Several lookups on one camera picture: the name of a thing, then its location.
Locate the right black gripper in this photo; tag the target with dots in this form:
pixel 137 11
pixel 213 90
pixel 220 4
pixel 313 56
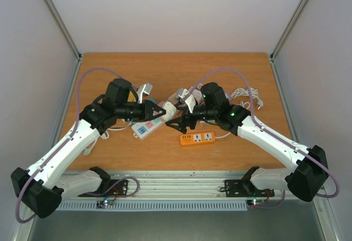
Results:
pixel 188 118

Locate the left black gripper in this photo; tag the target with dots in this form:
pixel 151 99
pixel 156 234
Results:
pixel 150 106

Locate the peach cube adapter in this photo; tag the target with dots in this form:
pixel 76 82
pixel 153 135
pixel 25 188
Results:
pixel 173 98

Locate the long white power strip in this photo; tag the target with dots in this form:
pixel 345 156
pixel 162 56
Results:
pixel 144 129

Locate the white round switch socket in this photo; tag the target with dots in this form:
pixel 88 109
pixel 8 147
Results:
pixel 170 111

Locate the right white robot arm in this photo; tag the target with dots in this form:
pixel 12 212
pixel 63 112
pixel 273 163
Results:
pixel 305 169

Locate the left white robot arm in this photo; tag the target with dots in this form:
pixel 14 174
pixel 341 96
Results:
pixel 38 186

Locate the yellow cube adapter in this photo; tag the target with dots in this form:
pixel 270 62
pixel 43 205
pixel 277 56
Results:
pixel 131 97

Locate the orange power strip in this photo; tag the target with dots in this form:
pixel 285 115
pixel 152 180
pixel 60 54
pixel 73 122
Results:
pixel 197 138

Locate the white cube socket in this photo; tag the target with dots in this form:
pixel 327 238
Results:
pixel 198 96

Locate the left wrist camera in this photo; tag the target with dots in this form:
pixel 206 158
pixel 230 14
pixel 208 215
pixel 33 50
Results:
pixel 143 90

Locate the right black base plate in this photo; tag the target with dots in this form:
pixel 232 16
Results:
pixel 235 188

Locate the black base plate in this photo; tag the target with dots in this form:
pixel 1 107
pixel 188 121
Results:
pixel 235 188
pixel 109 188

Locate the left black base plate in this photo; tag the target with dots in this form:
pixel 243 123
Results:
pixel 109 188

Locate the grey slotted cable duct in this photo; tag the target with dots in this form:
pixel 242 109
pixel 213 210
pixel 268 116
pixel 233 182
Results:
pixel 154 205

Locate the aluminium rail frame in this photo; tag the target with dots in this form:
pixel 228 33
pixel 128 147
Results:
pixel 158 167

